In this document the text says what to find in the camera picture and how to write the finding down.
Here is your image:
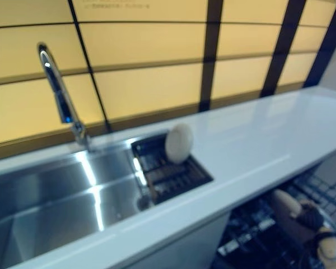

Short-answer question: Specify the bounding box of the white cabinet door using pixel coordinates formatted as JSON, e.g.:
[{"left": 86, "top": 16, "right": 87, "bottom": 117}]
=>
[{"left": 127, "top": 209, "right": 231, "bottom": 269}]

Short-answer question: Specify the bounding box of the chrome kitchen faucet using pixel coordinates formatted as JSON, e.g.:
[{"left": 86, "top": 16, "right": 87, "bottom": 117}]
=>
[{"left": 36, "top": 41, "right": 92, "bottom": 154}]

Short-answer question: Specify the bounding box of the large beige plate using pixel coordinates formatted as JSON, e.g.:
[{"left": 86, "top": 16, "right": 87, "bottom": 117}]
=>
[{"left": 269, "top": 188, "right": 311, "bottom": 242}]

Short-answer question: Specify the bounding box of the black dish drying rack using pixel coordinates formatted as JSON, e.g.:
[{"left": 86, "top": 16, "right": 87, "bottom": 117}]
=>
[{"left": 130, "top": 132, "right": 216, "bottom": 206}]

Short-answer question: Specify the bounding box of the open black dishwasher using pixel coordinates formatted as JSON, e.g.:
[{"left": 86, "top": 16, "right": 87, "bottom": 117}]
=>
[{"left": 216, "top": 165, "right": 336, "bottom": 269}]

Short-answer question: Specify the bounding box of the small beige plate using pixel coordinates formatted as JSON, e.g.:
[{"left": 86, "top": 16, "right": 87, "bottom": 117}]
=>
[{"left": 164, "top": 123, "right": 195, "bottom": 165}]

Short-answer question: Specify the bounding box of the round steel sink drain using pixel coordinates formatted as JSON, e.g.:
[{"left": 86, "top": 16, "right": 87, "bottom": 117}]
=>
[{"left": 136, "top": 192, "right": 152, "bottom": 211}]

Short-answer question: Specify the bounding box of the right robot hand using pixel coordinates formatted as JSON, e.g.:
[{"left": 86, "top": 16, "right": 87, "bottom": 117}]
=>
[{"left": 289, "top": 200, "right": 326, "bottom": 234}]

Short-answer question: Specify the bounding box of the dark wire dishwasher rack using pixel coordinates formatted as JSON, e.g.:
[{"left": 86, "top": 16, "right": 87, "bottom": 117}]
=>
[{"left": 226, "top": 184, "right": 336, "bottom": 269}]

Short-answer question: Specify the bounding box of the stainless steel sink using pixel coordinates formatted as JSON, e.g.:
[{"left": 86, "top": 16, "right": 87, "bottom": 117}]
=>
[{"left": 0, "top": 131, "right": 216, "bottom": 269}]

